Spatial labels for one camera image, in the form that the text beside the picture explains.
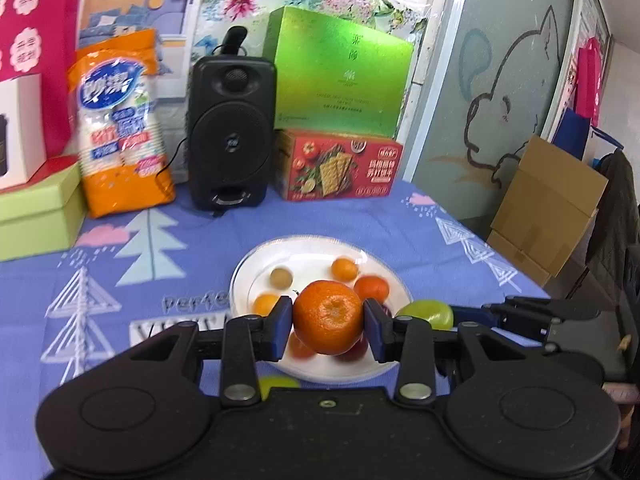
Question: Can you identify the round green fruit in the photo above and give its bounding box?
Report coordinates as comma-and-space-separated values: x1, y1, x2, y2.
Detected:
397, 299, 454, 330

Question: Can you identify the blue printed tablecloth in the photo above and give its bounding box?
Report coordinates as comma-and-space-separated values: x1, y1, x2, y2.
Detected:
1, 182, 542, 479

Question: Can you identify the green gift box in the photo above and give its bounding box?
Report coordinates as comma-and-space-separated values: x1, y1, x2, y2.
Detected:
262, 6, 412, 138

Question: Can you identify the brown longan fruit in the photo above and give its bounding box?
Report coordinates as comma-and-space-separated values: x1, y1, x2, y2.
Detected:
269, 266, 293, 290

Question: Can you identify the black speaker cable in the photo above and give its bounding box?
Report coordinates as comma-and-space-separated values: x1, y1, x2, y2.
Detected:
155, 138, 227, 219

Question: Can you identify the green mango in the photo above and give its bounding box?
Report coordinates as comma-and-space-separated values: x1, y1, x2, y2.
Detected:
258, 375, 300, 400

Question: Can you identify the blue poster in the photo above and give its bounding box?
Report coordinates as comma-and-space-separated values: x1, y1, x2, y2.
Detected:
77, 0, 202, 100

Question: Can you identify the orange paper cup package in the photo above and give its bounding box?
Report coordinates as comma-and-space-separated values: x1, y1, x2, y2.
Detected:
67, 29, 175, 218

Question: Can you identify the small orange tangerine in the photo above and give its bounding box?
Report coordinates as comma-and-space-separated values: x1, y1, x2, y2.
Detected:
354, 275, 390, 304

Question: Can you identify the large orange tangerine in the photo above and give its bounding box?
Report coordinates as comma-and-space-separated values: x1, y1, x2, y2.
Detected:
292, 280, 363, 356

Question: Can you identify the red cracker box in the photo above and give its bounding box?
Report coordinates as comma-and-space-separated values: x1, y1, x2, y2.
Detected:
273, 130, 402, 202

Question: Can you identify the dark purple plum right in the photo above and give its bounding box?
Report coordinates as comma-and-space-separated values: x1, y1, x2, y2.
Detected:
335, 332, 369, 362

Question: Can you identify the pink tote bag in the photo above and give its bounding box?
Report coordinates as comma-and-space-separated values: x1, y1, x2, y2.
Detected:
1, 0, 79, 157

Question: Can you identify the black speaker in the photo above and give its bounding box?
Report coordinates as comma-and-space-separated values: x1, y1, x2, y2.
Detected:
186, 26, 277, 214

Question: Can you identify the folded cardboard box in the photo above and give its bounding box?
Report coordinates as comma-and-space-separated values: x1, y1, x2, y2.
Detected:
487, 136, 608, 286

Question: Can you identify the orange kumquat fruit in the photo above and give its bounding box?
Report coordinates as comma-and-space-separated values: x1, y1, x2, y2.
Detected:
331, 257, 359, 283

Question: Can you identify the person's right hand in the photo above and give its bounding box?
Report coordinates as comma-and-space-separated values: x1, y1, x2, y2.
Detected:
603, 334, 639, 450

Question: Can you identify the light green shoe box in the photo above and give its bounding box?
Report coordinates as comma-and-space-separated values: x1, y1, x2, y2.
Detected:
0, 155, 87, 261

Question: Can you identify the white ceramic plate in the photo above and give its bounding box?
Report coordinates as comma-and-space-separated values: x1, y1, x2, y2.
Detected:
229, 235, 412, 385

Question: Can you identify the yellow cherry tomato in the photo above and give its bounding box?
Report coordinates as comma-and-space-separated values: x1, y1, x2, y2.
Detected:
252, 294, 280, 316

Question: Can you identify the white cup box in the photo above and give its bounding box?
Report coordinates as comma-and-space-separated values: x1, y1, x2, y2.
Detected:
0, 74, 47, 190

